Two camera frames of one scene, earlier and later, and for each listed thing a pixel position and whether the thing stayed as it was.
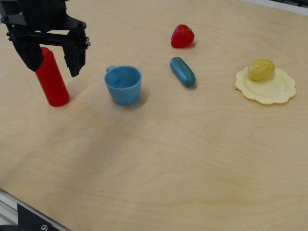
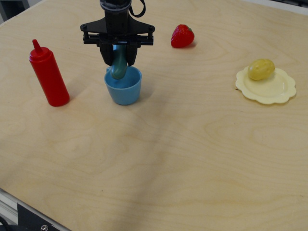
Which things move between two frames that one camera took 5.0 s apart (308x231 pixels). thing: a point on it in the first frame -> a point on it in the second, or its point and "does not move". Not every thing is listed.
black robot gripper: (32, 22) -> (116, 28)
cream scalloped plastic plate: (277, 88) does not move
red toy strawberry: (182, 36) does not move
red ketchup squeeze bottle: (51, 81) does not move
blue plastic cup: (123, 83) does not move
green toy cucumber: (185, 74) -> (119, 63)
